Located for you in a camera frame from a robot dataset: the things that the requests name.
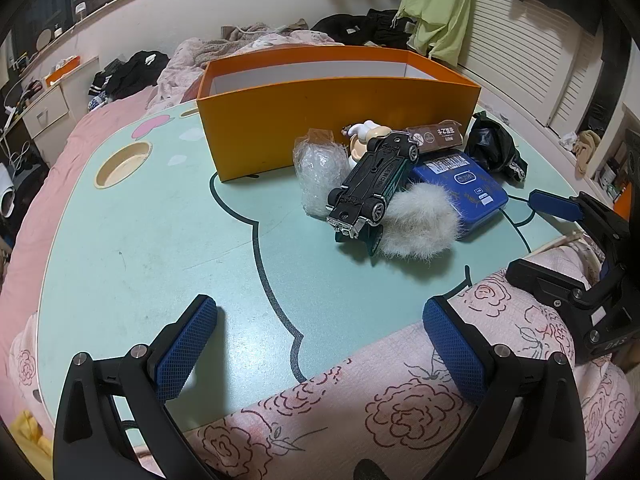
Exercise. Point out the black clothes pile left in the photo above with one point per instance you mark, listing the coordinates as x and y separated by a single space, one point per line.
120 79

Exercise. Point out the blue tin box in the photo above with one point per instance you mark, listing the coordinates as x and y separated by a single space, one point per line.
475 195

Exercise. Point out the green hanging garment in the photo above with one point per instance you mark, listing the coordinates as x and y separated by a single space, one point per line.
439 27

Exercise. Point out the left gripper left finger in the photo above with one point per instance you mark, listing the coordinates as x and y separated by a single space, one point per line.
112 421

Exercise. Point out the cartoon figure keychain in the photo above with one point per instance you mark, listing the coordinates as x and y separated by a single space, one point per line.
360 134

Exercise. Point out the black cloth pouch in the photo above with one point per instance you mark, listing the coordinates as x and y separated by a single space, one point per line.
493 149

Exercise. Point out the black toy car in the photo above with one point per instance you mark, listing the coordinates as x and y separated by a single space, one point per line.
358 206

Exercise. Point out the black clothes pile right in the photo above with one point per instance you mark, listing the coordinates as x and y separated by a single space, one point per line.
376 28

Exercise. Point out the orange cardboard box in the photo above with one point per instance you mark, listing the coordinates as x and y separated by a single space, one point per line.
254 106

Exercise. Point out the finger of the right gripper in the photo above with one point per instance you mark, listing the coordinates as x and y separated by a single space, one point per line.
565 208
568 297

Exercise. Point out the pink floral quilt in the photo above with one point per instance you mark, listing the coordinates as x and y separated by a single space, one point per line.
393 402

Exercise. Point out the clear plastic bag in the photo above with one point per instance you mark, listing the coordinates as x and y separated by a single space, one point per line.
320 165

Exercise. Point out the brown small carton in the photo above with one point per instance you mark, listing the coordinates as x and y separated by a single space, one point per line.
437 137

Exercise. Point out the white fluffy pompom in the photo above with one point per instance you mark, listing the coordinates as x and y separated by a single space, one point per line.
419 223

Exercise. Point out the black clothes pile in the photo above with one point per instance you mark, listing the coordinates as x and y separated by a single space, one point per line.
376 28
120 79

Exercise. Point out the white drawer cabinet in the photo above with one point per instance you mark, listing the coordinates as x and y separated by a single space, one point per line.
45 111

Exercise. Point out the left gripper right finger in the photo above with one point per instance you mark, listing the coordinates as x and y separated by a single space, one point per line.
526 421

